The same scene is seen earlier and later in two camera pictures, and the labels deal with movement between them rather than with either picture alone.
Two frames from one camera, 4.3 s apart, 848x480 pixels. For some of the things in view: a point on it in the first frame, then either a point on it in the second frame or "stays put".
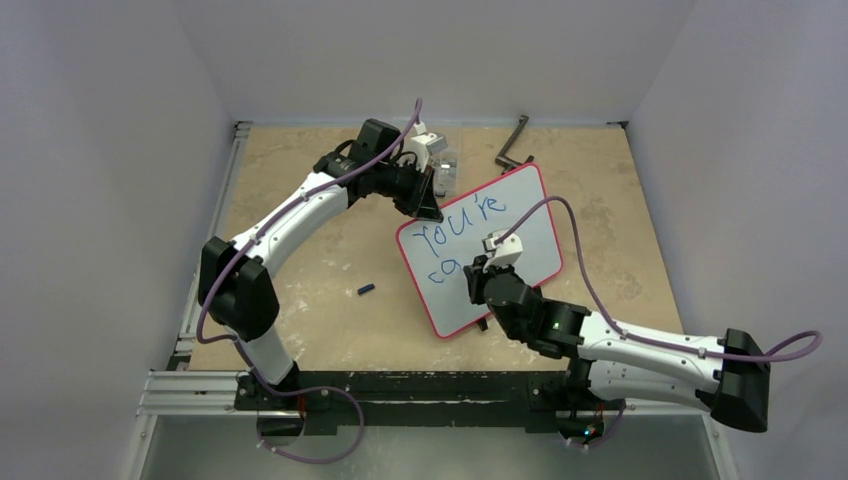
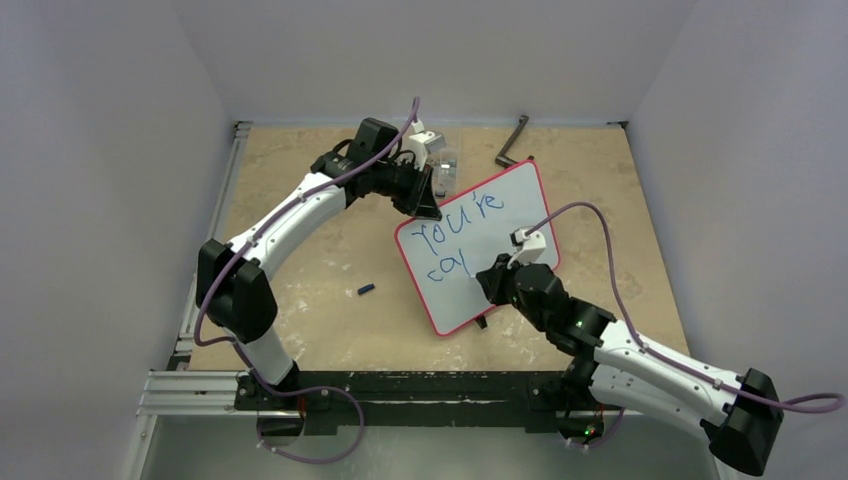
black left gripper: (421, 202) stays put
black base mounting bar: (417, 402) stays put
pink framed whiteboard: (437, 253) stays put
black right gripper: (486, 283) → (499, 278)
